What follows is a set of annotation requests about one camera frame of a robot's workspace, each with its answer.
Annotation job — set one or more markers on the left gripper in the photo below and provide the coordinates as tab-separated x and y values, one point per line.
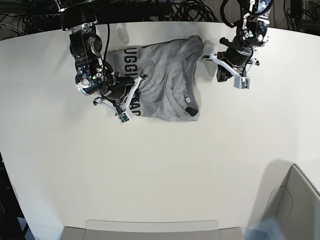
233	58

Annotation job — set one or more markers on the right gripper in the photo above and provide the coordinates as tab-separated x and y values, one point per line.
116	93

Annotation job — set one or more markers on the grey T-shirt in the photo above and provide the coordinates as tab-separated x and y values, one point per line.
167	92

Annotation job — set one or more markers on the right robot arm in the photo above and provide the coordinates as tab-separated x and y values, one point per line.
94	75

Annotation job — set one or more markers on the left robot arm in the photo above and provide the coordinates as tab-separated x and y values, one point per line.
251	33

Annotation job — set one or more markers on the grey storage bin right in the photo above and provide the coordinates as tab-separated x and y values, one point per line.
292	211

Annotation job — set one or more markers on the grey storage bin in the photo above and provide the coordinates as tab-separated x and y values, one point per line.
123	230
292	211

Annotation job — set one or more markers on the grey storage bin front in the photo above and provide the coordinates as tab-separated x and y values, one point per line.
123	230

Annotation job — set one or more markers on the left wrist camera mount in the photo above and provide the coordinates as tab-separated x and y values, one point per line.
242	77

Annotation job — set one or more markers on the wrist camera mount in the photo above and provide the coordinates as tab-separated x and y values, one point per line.
242	77
123	113

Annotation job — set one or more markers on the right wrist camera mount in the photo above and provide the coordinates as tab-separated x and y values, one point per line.
123	113

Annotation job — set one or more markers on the black coiled cables background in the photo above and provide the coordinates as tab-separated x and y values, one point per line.
183	11

